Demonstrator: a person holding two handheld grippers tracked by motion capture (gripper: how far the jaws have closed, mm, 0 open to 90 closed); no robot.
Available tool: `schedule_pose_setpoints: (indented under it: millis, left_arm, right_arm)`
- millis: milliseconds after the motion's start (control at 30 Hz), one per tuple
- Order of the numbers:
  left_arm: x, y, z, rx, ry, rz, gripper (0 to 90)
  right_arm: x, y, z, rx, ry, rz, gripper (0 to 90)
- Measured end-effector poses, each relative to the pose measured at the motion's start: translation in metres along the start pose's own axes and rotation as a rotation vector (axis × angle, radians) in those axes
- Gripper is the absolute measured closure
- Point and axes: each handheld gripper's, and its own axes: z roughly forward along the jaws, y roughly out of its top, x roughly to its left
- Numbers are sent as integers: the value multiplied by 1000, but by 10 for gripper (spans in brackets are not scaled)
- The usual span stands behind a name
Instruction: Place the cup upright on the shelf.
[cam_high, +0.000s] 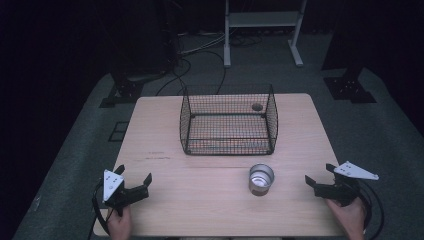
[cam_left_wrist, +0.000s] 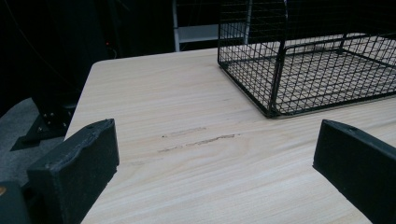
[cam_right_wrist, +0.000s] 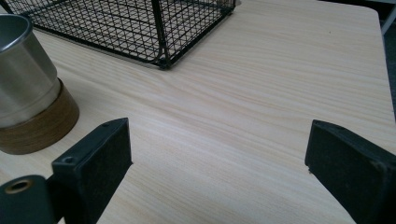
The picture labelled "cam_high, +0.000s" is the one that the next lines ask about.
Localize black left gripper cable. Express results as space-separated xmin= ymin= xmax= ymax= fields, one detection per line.
xmin=87 ymin=178 xmax=116 ymax=240

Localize black floor cable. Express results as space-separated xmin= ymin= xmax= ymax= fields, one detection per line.
xmin=155 ymin=49 xmax=228 ymax=97

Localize person's right hand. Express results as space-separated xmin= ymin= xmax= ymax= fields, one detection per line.
xmin=324 ymin=197 xmax=367 ymax=240

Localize grey floor cables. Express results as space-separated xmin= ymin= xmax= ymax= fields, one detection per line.
xmin=177 ymin=30 xmax=228 ymax=56

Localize silver metal can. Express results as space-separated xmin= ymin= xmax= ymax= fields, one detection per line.
xmin=248 ymin=162 xmax=276 ymax=197

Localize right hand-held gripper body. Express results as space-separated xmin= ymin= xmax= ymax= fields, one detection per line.
xmin=313 ymin=160 xmax=380 ymax=208

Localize person's left hand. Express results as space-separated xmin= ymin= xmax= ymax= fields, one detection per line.
xmin=105 ymin=204 xmax=133 ymax=240

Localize black stand base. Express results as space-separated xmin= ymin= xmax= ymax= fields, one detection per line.
xmin=99 ymin=71 xmax=145 ymax=109
xmin=322 ymin=66 xmax=378 ymax=105

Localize black wire mesh basket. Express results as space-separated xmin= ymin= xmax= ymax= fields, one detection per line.
xmin=179 ymin=83 xmax=280 ymax=157

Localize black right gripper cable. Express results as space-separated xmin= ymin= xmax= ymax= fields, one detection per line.
xmin=349 ymin=178 xmax=385 ymax=240

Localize white metal table frame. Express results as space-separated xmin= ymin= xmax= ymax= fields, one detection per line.
xmin=223 ymin=0 xmax=309 ymax=69

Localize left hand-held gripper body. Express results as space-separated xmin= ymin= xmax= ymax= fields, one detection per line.
xmin=102 ymin=169 xmax=150 ymax=217

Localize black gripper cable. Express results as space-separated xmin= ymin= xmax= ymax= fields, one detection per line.
xmin=349 ymin=178 xmax=385 ymax=240
xmin=87 ymin=178 xmax=116 ymax=240

